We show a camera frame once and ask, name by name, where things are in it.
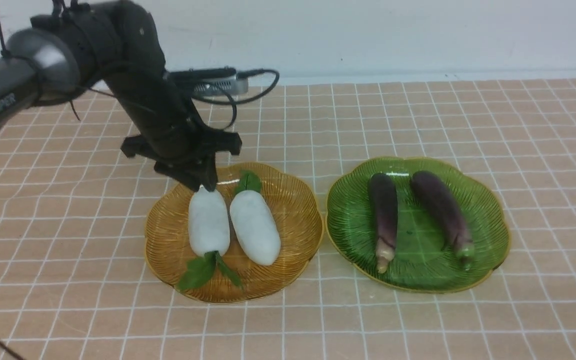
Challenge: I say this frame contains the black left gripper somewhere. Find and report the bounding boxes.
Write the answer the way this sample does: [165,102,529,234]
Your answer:
[105,71,242,192]

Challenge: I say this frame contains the white radish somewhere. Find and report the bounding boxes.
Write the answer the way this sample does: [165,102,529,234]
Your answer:
[175,187,243,293]
[230,170,282,266]

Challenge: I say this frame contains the dark purple eggplant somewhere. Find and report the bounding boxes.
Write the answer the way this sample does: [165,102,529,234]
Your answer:
[368,172,399,274]

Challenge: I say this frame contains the purple eggplant green stem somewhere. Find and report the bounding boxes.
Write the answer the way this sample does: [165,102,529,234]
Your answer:
[410,170,475,270]

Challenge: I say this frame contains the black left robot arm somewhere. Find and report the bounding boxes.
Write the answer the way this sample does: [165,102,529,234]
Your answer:
[0,0,242,192]

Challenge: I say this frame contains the amber plastic plate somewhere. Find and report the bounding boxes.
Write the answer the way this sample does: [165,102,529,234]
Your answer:
[144,162,325,305]

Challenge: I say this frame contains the checkered tan tablecloth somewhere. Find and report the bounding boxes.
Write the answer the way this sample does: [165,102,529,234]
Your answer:
[0,79,576,360]

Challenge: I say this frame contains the green plastic plate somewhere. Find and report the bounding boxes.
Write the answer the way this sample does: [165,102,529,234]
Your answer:
[326,156,512,294]

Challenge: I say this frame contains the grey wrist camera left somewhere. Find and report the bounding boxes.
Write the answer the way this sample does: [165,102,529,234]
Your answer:
[164,67,249,97]

